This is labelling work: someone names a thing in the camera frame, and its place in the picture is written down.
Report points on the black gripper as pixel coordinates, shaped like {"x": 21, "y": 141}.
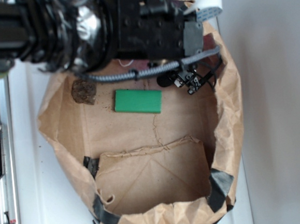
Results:
{"x": 157, "y": 29}

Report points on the pink plush bunny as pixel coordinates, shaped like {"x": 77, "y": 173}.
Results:
{"x": 209, "y": 43}

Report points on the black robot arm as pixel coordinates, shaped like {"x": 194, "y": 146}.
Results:
{"x": 85, "y": 35}

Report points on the green rectangular block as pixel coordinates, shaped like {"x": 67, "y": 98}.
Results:
{"x": 138, "y": 101}

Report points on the brown rock chunk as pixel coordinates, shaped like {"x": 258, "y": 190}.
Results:
{"x": 84, "y": 92}

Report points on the brown paper bag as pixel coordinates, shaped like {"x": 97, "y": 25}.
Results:
{"x": 179, "y": 166}

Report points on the small black camera module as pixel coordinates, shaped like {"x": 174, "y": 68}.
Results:
{"x": 188, "y": 75}

